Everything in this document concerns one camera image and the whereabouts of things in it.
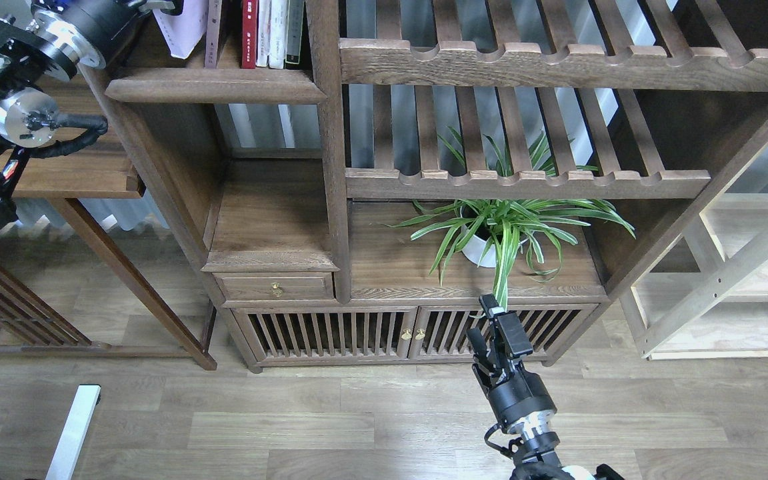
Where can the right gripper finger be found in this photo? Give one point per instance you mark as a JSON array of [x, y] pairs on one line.
[[482, 364], [510, 342]]

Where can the grey dark upright book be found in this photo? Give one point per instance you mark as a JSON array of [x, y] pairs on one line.
[[294, 34]]

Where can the dark wooden bookshelf cabinet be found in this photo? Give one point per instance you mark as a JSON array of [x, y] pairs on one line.
[[299, 177]]

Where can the dark slatted wooden rack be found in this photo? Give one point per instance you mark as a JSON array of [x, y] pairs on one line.
[[41, 330]]

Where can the white base bar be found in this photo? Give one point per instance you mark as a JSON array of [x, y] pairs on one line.
[[70, 443]]

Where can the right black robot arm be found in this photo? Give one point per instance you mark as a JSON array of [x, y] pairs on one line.
[[534, 455]]

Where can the white striped upright book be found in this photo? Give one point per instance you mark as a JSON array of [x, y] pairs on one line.
[[278, 20]]

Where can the green spider plant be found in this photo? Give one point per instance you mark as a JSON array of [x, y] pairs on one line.
[[510, 227]]

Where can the brass drawer knob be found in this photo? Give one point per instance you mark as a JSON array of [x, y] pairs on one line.
[[276, 290]]

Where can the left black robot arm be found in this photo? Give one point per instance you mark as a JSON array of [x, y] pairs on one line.
[[31, 124]]

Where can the dark maroon book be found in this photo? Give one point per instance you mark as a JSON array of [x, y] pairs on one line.
[[217, 13]]

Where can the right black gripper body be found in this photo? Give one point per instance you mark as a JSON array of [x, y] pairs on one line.
[[520, 402]]

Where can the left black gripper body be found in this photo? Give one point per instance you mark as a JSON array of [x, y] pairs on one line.
[[89, 32]]

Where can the white plant pot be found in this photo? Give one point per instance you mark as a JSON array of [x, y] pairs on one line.
[[477, 252]]

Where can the red paperback book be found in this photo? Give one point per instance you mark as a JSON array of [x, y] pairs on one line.
[[249, 33]]

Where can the pale lavender book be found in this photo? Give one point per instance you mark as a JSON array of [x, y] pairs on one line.
[[183, 32]]

